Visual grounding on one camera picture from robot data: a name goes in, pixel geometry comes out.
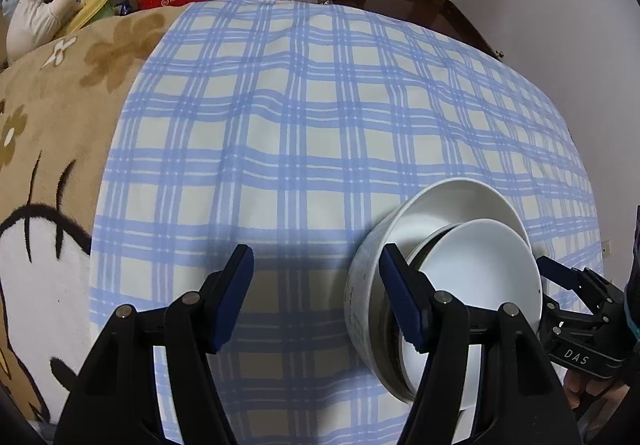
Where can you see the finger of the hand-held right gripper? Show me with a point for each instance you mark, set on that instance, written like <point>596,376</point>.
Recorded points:
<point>555,270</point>

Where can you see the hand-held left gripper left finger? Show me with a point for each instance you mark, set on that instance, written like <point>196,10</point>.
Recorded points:
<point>232,295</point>

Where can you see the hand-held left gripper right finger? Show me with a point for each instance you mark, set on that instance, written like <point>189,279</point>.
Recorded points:
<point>400,295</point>

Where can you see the tall white ceramic bowl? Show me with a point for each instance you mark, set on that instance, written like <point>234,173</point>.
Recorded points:
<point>365,285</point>

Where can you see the red patterned ceramic bowl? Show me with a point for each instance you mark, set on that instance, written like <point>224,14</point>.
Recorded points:
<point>480,270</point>
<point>429,239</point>

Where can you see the person's right hand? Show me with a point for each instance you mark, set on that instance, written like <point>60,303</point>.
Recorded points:
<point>595,387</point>

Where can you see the blue plaid cloth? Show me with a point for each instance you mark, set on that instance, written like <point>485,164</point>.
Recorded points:
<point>300,125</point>

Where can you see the brown printed blanket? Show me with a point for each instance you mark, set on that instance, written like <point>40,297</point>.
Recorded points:
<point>60,125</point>

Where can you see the yellow green cushion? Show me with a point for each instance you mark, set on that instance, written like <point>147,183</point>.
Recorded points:
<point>87,12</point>

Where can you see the cream plush toy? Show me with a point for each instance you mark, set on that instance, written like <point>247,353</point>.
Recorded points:
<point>35,20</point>

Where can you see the white wall socket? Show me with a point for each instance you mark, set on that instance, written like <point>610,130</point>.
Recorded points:
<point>606,250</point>

